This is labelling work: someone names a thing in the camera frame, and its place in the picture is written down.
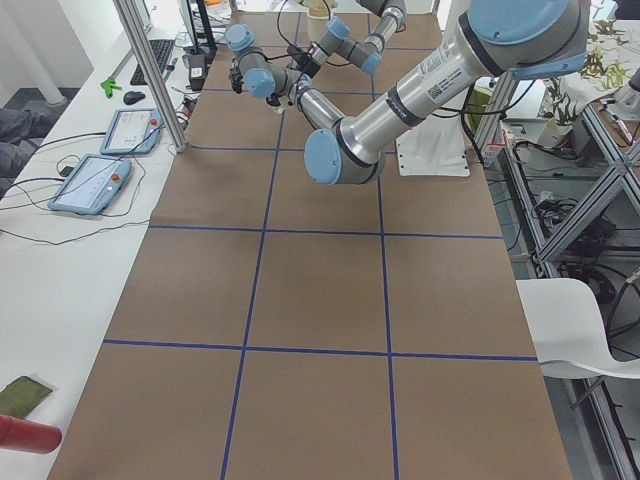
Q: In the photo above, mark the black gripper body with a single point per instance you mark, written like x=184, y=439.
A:
x=234, y=77

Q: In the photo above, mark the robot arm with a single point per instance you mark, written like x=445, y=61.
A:
x=330, y=35
x=530, y=39

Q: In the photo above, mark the black label box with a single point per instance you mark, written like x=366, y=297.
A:
x=197, y=67

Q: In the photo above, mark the white oval bowl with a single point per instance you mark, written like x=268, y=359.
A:
x=318, y=12

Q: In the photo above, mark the black computer mouse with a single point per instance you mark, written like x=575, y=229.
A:
x=133, y=97

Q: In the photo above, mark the blue teach pendant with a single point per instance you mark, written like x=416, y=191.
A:
x=91, y=185
x=132, y=131

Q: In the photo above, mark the green bean bag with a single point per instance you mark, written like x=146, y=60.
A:
x=22, y=396

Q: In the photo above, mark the red fire extinguisher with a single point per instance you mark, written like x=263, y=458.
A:
x=28, y=436

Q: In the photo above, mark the white plastic chair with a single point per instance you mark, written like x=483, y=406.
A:
x=567, y=330

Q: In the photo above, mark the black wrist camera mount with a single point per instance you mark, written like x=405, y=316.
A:
x=302, y=61

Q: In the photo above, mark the green handled tool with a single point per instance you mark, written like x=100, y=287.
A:
x=109, y=86

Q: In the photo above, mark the aluminium frame post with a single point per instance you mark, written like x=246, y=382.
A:
x=132, y=25

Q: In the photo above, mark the white camera stand base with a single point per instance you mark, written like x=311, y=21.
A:
x=434, y=148

